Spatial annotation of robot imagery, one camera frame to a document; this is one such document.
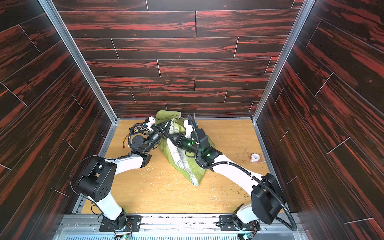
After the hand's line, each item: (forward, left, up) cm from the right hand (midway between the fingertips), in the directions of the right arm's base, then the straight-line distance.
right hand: (170, 134), depth 73 cm
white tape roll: (+5, -51, -29) cm, 59 cm away
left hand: (+5, 0, +3) cm, 6 cm away
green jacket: (+1, -5, -29) cm, 30 cm away
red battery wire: (+13, +40, -28) cm, 51 cm away
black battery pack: (+29, +32, -29) cm, 52 cm away
